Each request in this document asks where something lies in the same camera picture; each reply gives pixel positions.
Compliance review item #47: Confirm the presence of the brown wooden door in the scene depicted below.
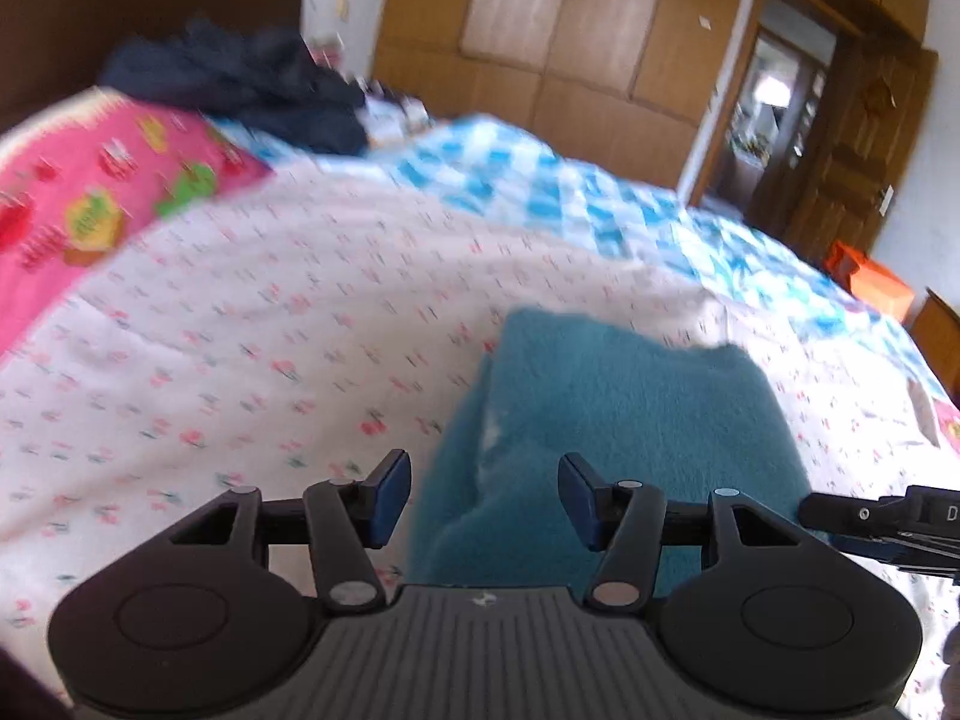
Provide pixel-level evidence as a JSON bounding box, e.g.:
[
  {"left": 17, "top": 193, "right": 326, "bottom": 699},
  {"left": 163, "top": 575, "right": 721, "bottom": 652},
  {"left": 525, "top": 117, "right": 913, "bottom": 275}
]
[{"left": 772, "top": 36, "right": 940, "bottom": 271}]

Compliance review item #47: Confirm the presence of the dark navy jacket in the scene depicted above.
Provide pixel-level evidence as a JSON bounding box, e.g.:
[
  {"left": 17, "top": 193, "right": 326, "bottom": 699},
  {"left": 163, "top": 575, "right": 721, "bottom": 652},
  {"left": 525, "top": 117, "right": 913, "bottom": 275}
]
[{"left": 100, "top": 15, "right": 370, "bottom": 158}]

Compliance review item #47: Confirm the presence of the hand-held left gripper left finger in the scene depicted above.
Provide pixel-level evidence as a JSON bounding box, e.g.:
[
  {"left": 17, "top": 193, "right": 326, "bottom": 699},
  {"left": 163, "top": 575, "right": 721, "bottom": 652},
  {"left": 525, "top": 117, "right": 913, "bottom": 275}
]
[{"left": 171, "top": 450, "right": 412, "bottom": 614}]

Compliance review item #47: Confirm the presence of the wooden bedside cabinet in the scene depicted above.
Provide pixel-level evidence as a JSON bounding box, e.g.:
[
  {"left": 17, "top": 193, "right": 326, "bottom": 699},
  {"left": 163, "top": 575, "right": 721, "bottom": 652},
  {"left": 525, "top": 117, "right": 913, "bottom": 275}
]
[{"left": 906, "top": 287, "right": 960, "bottom": 395}]

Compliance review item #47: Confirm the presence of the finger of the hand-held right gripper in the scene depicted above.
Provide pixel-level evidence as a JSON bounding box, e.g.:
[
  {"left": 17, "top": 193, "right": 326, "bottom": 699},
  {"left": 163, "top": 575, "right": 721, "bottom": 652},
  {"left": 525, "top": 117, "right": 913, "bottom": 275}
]
[
  {"left": 825, "top": 531, "right": 960, "bottom": 569},
  {"left": 798, "top": 493, "right": 910, "bottom": 535}
]

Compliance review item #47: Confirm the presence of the blue fuzzy flower-pattern sweater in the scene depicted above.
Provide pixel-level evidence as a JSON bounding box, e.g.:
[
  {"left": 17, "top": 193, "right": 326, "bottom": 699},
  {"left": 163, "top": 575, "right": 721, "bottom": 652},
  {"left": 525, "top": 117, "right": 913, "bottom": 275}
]
[{"left": 409, "top": 306, "right": 826, "bottom": 587}]

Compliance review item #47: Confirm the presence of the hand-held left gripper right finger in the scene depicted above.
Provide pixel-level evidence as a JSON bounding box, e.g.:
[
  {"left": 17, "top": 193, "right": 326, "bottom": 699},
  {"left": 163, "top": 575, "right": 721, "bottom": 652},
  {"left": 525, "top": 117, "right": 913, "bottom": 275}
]
[{"left": 559, "top": 453, "right": 809, "bottom": 614}]

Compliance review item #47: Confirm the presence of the dark wooden headboard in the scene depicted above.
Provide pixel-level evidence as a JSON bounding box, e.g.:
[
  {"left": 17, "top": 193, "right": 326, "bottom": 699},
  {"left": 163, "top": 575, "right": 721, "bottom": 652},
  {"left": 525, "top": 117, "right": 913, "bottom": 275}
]
[{"left": 0, "top": 0, "right": 303, "bottom": 134}]

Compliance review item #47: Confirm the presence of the orange box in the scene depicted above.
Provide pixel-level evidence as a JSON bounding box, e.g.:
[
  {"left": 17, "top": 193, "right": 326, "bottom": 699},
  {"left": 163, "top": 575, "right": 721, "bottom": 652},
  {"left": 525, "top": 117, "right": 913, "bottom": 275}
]
[{"left": 823, "top": 240, "right": 917, "bottom": 322}]

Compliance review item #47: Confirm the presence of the white cherry-print quilt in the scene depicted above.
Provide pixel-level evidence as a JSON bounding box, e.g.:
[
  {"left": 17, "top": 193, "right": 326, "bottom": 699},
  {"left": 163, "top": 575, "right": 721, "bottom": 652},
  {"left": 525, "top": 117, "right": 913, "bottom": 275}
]
[{"left": 0, "top": 157, "right": 960, "bottom": 720}]

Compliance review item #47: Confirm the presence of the wooden wardrobe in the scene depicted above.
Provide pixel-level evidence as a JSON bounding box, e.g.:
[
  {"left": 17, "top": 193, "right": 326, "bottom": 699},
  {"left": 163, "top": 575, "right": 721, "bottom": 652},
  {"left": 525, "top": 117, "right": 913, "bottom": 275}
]
[{"left": 373, "top": 0, "right": 760, "bottom": 196}]

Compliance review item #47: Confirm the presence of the blue and white checked blanket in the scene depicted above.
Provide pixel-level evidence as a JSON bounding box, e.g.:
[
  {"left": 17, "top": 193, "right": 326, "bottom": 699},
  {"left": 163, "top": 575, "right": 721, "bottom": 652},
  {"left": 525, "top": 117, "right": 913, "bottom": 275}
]
[{"left": 206, "top": 114, "right": 942, "bottom": 410}]

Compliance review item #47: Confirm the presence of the pink fruit-print pillow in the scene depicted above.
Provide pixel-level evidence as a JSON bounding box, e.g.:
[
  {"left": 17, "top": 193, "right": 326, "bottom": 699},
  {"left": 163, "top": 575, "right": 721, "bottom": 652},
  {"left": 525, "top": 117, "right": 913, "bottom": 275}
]
[{"left": 0, "top": 85, "right": 272, "bottom": 357}]

